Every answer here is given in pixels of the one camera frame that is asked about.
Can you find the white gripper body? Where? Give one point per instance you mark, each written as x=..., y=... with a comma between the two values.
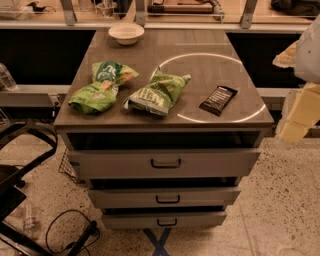
x=308, y=60

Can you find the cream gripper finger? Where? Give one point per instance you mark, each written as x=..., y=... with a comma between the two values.
x=286, y=59

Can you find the green jalapeno chip bag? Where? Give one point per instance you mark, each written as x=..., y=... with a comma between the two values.
x=160, y=95

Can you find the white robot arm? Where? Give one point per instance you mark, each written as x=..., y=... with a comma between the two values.
x=304, y=57

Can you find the dark bag on shelf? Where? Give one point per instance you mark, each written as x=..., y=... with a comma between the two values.
x=301, y=8

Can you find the white paper bowl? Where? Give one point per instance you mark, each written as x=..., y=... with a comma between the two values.
x=126, y=33

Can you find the light green chip bag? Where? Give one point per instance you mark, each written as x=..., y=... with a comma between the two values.
x=100, y=95

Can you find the black snack bar wrapper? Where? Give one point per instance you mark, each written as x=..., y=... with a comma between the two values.
x=218, y=100

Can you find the top grey drawer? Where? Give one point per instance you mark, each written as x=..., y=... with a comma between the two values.
x=151, y=164

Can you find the grey drawer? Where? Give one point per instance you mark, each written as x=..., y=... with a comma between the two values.
x=151, y=164
x=163, y=220
x=163, y=197

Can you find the grey drawer cabinet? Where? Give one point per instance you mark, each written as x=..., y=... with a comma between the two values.
x=173, y=148

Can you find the middle grey drawer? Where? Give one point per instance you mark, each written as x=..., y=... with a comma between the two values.
x=163, y=197

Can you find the bottom grey drawer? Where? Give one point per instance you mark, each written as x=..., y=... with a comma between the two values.
x=163, y=220

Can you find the clear plastic water bottle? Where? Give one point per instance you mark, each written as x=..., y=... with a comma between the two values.
x=6, y=79

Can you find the clear bottle on floor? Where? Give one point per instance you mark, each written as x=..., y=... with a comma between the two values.
x=30, y=222

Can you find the wire mesh basket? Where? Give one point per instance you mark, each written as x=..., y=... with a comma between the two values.
x=66, y=169

